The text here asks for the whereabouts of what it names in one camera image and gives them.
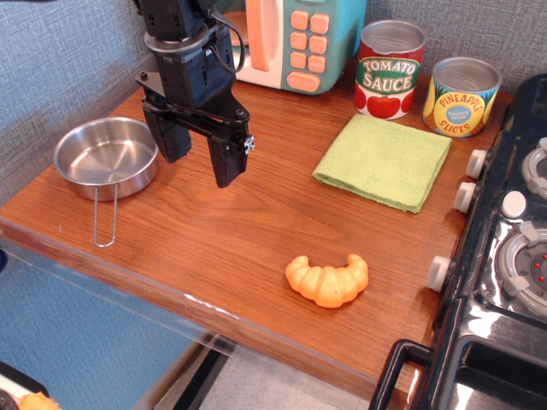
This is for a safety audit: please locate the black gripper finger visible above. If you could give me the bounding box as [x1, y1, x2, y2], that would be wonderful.
[143, 104, 191, 163]
[208, 137, 249, 188]

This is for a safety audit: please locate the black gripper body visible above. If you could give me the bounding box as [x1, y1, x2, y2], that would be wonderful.
[138, 21, 255, 153]

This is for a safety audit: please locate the green towel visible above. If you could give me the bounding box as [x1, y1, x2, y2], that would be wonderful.
[313, 114, 451, 214]

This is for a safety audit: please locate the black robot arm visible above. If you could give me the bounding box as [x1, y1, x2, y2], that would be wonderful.
[136, 1, 255, 188]

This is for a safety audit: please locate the teal toy microwave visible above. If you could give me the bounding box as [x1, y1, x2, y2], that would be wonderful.
[216, 0, 367, 95]

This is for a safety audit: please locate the orange plastic croissant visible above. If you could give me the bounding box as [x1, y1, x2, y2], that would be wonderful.
[285, 254, 369, 308]

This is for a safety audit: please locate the tomato sauce can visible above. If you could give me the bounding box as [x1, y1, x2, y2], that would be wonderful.
[354, 20, 426, 120]

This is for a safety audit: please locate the pineapple slices can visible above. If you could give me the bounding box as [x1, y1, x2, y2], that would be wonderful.
[422, 56, 502, 138]

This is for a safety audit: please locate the orange object bottom left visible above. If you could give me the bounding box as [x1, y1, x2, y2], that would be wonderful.
[18, 392, 61, 410]

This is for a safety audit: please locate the black toy stove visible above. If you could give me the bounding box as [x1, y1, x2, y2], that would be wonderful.
[370, 74, 546, 409]

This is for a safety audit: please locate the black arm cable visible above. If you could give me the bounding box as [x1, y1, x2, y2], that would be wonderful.
[207, 6, 247, 74]

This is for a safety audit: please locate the steel pan with wire handle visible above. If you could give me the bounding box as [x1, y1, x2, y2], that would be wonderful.
[53, 117, 159, 248]

